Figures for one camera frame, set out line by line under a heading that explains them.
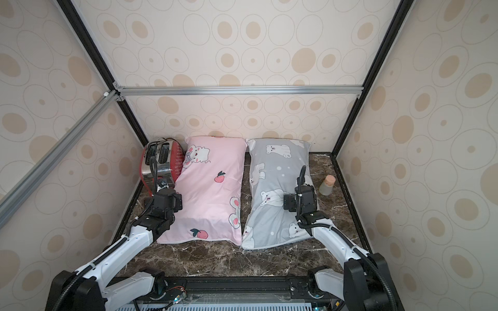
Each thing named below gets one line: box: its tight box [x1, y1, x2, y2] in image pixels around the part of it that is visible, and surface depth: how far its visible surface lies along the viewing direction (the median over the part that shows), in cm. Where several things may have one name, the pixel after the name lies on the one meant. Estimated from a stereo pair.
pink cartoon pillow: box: [156, 136, 249, 246], surface depth 90 cm
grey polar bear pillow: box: [241, 138, 315, 250], surface depth 87 cm
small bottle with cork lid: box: [319, 174, 336, 197], surface depth 97 cm
